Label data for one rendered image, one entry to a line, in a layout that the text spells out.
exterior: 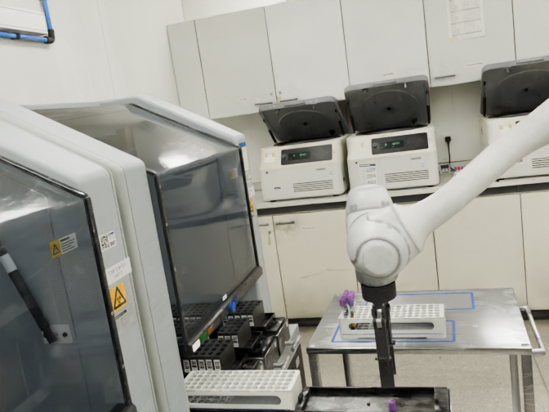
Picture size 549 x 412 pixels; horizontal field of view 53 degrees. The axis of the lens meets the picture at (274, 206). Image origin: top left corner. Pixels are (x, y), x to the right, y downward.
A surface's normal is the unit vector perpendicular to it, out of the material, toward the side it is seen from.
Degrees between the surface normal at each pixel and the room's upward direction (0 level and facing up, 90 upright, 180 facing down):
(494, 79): 142
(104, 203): 90
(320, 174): 90
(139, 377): 90
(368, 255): 95
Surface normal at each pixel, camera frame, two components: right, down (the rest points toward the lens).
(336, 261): -0.26, 0.20
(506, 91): -0.05, 0.89
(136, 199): 0.96, -0.09
